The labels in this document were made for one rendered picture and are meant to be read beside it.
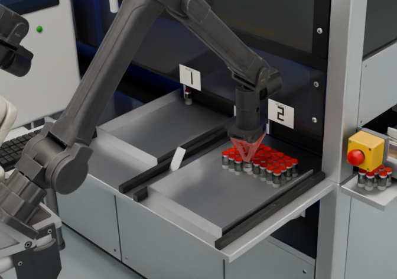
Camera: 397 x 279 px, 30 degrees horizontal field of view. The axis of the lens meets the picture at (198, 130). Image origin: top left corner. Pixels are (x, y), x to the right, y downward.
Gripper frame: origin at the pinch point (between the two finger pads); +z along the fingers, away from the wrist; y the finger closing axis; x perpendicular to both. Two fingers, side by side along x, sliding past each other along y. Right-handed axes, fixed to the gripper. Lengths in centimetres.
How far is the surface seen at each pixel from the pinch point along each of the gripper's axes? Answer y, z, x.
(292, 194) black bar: 0.6, 8.2, -11.9
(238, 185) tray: 0.0, 9.8, 3.1
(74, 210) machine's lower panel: 42, 78, 102
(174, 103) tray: 31, 10, 42
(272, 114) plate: 18.1, -2.3, 2.2
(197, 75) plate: 24.9, -5.2, 29.4
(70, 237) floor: 46, 98, 111
